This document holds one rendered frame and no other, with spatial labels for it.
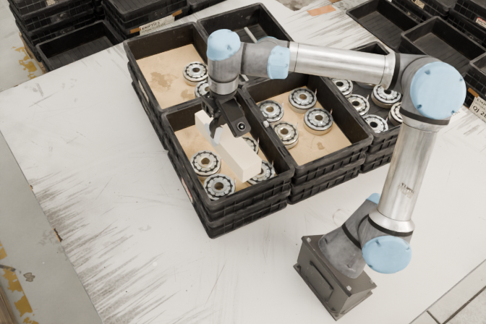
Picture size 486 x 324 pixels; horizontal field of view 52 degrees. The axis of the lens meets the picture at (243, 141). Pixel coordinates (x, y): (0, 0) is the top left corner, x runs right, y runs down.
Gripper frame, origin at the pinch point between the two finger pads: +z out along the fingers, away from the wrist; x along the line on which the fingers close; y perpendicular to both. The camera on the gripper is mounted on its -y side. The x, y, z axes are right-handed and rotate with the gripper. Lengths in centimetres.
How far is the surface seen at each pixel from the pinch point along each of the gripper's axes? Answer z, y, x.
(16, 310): 109, 44, 80
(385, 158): 36, -17, -59
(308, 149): 26.4, -2.3, -32.8
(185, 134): 26.4, 27.1, -1.3
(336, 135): 26, -3, -45
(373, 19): 82, 80, -165
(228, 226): 35.3, -7.1, 4.1
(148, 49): 23, 69, -10
